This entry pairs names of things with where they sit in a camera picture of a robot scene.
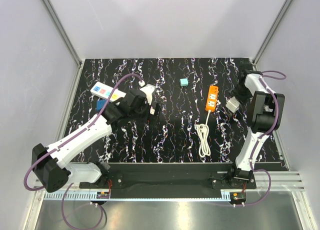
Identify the white cube socket adapter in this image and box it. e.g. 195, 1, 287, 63
225, 96, 241, 114

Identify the blue cube socket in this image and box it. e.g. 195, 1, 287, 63
96, 99, 109, 113

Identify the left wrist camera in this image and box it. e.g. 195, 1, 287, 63
138, 80, 156, 106

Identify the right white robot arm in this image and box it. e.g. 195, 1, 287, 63
226, 63, 285, 189

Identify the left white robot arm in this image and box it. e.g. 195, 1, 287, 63
31, 84, 161, 193

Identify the white power cord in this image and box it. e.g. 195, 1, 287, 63
194, 111, 212, 158

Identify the white slotted cable duct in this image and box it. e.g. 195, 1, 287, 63
44, 191, 110, 201

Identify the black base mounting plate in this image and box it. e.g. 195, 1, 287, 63
79, 163, 257, 200

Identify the teal small cube plug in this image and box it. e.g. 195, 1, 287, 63
179, 78, 189, 87

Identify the white multicolour power strip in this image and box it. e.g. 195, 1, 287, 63
90, 82, 126, 102

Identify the orange power strip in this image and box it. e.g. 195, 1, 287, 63
205, 85, 219, 113

